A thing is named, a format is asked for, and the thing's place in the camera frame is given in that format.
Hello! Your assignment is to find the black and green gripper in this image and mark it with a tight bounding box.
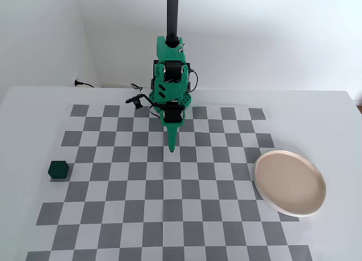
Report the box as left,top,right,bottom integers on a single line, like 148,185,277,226
160,101,188,154

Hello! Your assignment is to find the dark green dice cube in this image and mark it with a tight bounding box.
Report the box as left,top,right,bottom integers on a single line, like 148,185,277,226
47,160,70,180

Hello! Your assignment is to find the beige round plate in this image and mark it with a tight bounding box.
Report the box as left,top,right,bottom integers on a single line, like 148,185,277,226
253,149,327,218

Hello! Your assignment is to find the grey checkerboard mat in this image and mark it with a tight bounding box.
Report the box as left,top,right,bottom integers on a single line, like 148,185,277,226
27,103,313,261

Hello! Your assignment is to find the black vertical pole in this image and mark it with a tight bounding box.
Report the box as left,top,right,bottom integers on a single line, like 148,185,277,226
166,0,181,46

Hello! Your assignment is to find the black wrist camera board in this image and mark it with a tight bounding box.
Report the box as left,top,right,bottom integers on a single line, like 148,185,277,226
125,94,150,110

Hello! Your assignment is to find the black power plug cable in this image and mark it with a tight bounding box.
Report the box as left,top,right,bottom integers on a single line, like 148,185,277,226
74,79,96,89

